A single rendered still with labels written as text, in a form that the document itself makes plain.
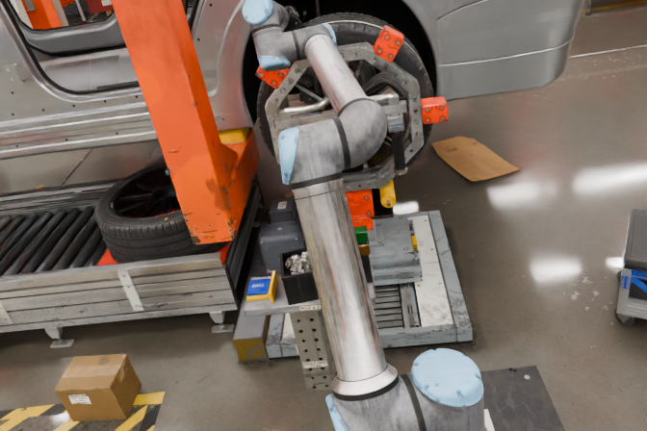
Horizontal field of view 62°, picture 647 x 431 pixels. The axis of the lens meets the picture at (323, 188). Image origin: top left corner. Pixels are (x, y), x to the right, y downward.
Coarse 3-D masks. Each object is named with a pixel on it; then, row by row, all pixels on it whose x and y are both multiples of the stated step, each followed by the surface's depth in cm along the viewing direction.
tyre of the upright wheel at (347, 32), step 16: (336, 16) 197; (352, 16) 197; (368, 16) 200; (336, 32) 185; (352, 32) 185; (368, 32) 185; (400, 48) 187; (400, 64) 190; (416, 64) 190; (432, 96) 196; (272, 144) 207
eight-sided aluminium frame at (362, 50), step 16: (352, 48) 179; (368, 48) 179; (304, 64) 182; (384, 64) 181; (288, 80) 185; (400, 80) 184; (416, 80) 188; (272, 96) 188; (416, 96) 187; (272, 112) 191; (416, 112) 190; (272, 128) 194; (416, 128) 192; (416, 144) 195; (352, 176) 208; (368, 176) 208; (384, 176) 202
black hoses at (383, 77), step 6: (384, 72) 177; (372, 78) 176; (378, 78) 174; (384, 78) 172; (390, 78) 174; (366, 84) 178; (372, 84) 174; (378, 84) 172; (384, 84) 171; (390, 84) 171; (396, 84) 174; (366, 90) 177; (372, 90) 175; (396, 90) 172; (402, 90) 175; (402, 96) 172
